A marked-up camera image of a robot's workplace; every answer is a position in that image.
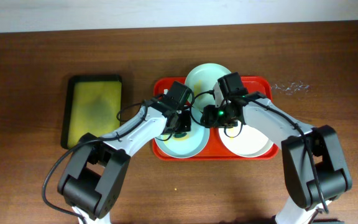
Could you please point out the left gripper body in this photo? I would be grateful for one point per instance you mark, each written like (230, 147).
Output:
(181, 125)

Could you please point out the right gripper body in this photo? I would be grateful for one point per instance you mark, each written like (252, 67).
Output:
(213, 117)

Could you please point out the yellow green sponge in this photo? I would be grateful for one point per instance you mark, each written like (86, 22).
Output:
(180, 135)

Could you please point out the light blue plate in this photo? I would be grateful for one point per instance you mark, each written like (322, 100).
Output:
(184, 148)

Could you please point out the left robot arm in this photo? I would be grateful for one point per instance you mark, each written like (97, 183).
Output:
(94, 175)

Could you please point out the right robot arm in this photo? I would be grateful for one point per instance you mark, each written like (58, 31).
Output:
(315, 169)

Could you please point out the black tray with yellow liquid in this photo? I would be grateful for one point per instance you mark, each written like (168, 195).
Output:
(91, 105)

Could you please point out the white plate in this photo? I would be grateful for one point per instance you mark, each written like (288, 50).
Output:
(245, 141)

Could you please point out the mint green plate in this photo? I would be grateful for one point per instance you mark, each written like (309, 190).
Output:
(203, 78)

